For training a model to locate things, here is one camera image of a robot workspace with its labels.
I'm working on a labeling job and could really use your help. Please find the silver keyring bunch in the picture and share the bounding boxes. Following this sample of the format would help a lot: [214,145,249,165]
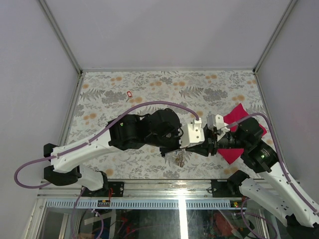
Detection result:
[174,150,185,168]

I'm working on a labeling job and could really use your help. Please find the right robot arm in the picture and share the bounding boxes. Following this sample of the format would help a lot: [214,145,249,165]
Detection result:
[179,113,319,231]

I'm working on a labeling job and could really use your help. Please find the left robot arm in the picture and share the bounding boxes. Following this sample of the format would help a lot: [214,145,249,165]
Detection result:
[44,108,183,197]

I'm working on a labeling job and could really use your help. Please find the pink cloth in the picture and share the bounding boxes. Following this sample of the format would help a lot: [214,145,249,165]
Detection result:
[216,103,268,165]

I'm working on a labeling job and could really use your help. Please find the red tag key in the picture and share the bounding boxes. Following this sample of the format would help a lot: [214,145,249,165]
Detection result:
[126,91,133,101]

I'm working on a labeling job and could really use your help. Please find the floral table mat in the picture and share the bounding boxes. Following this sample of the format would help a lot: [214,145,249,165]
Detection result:
[65,71,290,180]

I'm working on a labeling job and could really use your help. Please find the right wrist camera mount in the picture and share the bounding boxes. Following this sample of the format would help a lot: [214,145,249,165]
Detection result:
[207,115,231,135]

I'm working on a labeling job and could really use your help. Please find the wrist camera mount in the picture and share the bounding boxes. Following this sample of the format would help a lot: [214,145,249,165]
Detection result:
[179,118,205,148]
[207,115,231,135]

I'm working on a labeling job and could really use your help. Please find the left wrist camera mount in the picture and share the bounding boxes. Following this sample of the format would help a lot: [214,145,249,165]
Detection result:
[179,118,205,148]

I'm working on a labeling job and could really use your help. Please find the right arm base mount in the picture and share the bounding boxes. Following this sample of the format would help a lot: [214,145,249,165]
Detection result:
[211,179,244,198]

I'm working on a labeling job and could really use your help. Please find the aluminium front rail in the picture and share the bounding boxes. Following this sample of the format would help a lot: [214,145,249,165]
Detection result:
[37,179,306,201]

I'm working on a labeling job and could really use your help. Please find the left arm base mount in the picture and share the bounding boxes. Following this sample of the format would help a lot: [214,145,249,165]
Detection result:
[96,181,125,198]

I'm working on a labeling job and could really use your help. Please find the slotted cable duct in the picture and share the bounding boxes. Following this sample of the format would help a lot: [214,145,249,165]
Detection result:
[47,200,232,210]

